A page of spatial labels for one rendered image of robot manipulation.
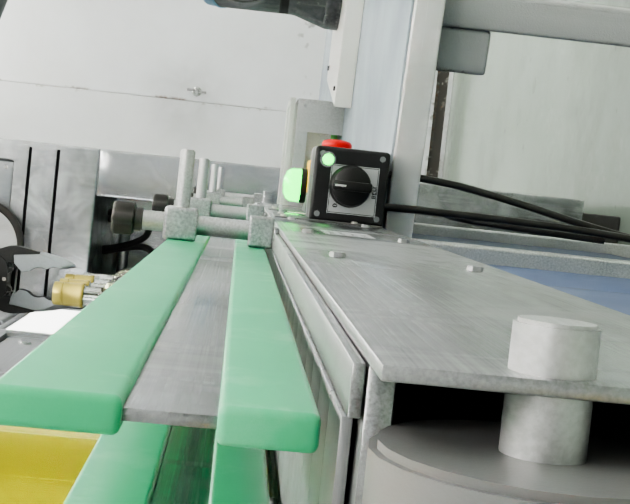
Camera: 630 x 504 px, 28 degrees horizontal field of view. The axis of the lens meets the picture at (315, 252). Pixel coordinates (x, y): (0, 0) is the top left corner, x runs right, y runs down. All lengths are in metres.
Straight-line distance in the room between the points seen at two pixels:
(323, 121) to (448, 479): 1.86
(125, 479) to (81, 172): 2.43
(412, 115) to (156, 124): 4.36
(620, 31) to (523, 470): 1.18
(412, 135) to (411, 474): 1.12
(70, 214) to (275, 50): 2.88
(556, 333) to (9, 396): 0.13
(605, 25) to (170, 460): 0.95
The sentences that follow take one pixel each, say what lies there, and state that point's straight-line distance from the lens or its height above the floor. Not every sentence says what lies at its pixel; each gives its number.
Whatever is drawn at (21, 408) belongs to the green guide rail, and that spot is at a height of 0.96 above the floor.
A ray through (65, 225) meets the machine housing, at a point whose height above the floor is 1.30.
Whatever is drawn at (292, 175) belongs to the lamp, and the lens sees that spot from 1.63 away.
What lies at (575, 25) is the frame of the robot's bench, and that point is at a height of 0.56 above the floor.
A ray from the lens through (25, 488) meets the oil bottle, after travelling 0.77.
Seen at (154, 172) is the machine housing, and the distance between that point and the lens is 2.93.
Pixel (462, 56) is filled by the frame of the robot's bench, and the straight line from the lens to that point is 1.41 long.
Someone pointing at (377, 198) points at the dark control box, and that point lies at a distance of 1.34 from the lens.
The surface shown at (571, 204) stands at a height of 0.13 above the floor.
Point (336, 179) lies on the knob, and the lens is 1.31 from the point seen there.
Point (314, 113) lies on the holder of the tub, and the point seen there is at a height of 0.80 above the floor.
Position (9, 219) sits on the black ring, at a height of 1.42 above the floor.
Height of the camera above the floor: 0.91
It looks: 4 degrees down
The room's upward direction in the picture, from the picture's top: 84 degrees counter-clockwise
